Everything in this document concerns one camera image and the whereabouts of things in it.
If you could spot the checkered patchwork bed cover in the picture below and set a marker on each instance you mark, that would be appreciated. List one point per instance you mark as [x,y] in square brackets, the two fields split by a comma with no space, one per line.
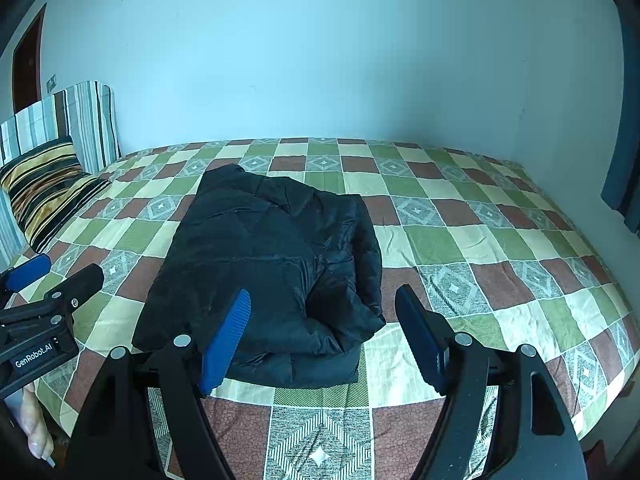
[472,236]

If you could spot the wall light switch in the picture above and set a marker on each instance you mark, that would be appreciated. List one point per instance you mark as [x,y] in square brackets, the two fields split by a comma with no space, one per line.
[51,84]

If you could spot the striped gold black pillow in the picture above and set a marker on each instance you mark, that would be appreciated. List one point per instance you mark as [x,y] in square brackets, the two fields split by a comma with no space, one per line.
[46,187]

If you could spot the black puffer jacket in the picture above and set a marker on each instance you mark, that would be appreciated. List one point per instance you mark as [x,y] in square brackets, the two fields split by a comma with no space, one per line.
[308,259]

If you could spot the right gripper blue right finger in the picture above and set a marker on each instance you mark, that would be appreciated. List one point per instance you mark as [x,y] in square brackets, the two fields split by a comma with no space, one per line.
[428,335]

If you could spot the dark wooden door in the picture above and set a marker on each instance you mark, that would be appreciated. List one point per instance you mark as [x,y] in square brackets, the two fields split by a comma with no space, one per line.
[26,87]

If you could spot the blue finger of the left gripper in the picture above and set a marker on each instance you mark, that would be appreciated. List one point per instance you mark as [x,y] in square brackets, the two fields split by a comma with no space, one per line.
[19,277]
[80,287]

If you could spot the person's left hand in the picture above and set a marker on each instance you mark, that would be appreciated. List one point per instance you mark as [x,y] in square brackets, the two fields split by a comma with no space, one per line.
[24,407]

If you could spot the dark blue curtain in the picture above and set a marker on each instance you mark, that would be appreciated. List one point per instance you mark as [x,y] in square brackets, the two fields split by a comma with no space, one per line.
[621,187]

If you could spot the striped upholstered headboard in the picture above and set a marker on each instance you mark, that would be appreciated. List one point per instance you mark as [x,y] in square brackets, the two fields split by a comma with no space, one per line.
[86,113]

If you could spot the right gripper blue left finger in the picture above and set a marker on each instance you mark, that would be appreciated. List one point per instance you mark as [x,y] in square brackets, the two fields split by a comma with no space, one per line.
[219,353]

